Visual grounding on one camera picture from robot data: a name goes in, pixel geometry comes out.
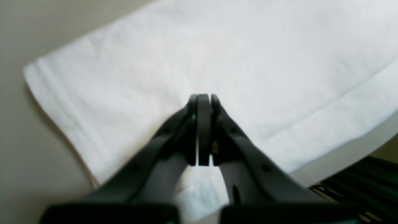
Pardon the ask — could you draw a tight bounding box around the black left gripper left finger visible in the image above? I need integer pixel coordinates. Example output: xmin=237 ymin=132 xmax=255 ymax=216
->
xmin=41 ymin=95 xmax=198 ymax=224

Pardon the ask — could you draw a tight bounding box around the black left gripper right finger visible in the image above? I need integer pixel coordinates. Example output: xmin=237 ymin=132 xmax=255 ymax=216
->
xmin=198 ymin=95 xmax=359 ymax=224

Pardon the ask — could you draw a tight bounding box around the white printed T-shirt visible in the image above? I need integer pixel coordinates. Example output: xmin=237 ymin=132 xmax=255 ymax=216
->
xmin=24 ymin=0 xmax=397 ymax=223

